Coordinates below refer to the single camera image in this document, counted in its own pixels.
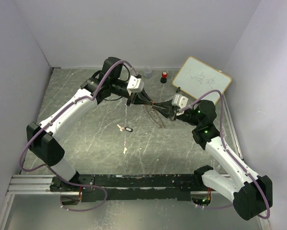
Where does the aluminium frame rail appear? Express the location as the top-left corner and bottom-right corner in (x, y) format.
(6, 174), (55, 195)

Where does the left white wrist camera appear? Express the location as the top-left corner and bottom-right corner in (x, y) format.
(126, 75), (144, 95)

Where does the small whiteboard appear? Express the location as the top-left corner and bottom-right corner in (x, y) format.
(172, 57), (232, 99)

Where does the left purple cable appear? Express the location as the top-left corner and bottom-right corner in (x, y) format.
(19, 60), (140, 212)

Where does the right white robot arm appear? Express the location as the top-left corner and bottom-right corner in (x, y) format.
(152, 97), (273, 220)

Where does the purple cable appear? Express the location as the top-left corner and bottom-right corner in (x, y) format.
(19, 60), (140, 212)
(180, 90), (271, 219)

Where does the metal disc with keyrings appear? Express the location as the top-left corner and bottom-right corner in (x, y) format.
(143, 105), (165, 128)

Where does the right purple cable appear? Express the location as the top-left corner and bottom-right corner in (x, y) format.
(180, 90), (271, 219)

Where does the key with black tag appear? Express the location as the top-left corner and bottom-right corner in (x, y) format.
(117, 124), (133, 133)

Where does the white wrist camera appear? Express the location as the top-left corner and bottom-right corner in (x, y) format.
(171, 94), (188, 108)
(126, 75), (144, 95)

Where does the small clear cup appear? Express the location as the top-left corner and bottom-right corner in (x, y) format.
(143, 66), (152, 78)

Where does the red black stamp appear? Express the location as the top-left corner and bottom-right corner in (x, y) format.
(161, 71), (168, 83)

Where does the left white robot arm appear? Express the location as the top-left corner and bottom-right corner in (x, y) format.
(23, 57), (145, 191)

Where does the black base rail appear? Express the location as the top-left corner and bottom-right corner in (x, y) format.
(49, 173), (222, 203)

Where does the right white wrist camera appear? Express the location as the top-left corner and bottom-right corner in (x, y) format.
(171, 94), (188, 108)

